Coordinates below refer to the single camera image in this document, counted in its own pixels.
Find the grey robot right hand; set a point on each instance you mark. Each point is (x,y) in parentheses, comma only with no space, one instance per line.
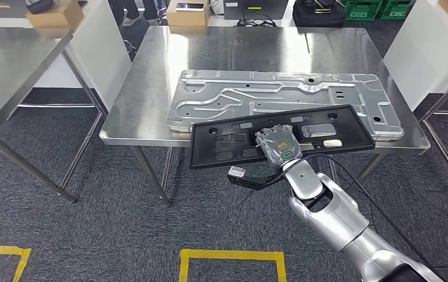
(282,146)

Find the black plastic licence plate frame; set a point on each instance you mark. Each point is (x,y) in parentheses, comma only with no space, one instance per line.
(204,146)

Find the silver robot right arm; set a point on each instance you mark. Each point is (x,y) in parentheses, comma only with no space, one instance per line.
(336,222)

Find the stainless steel workbench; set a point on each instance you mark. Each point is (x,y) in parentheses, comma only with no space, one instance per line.
(227,50)

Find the stamped metal sheet panel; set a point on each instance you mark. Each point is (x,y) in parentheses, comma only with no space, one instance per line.
(247,97)

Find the black tool case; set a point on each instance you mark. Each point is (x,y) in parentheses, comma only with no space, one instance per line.
(317,19)

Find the green plastic crate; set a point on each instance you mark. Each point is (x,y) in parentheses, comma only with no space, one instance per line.
(363,9)
(396,9)

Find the white panel desk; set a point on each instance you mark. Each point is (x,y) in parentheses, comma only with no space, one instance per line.
(99,58)
(422,58)

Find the black smartphone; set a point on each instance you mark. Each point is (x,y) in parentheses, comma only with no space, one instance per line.
(190,6)

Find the stainless steel table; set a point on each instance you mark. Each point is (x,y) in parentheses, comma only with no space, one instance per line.
(13,70)
(447,92)

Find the person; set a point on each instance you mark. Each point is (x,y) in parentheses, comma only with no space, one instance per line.
(130,9)

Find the black handheld gadget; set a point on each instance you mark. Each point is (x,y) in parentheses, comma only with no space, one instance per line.
(39,6)

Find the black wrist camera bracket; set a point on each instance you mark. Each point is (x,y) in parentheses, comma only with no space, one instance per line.
(255,183)

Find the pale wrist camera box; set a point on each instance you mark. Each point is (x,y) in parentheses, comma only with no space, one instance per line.
(236,172)

